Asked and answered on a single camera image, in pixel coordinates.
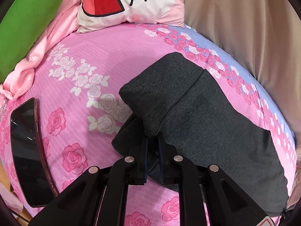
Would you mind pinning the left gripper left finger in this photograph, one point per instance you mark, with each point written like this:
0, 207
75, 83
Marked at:
98, 197

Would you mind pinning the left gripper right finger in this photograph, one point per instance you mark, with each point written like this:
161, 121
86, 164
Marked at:
207, 195

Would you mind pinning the dark grey pants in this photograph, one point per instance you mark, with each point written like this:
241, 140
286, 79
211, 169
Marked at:
184, 103

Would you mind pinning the black smartphone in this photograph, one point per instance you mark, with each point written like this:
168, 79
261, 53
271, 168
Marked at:
29, 156

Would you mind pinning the pink floral bed sheet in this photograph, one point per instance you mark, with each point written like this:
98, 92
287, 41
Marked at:
77, 85

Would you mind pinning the pink satin cloth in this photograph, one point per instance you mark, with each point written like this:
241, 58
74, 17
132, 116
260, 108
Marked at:
21, 79

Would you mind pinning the beige fabric curtain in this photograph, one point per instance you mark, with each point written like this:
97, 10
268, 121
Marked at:
264, 37

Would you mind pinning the white cartoon bunny pillow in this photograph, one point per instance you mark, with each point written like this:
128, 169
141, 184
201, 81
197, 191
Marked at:
98, 14

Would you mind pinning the green pillow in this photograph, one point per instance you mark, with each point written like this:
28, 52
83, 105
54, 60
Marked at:
21, 26

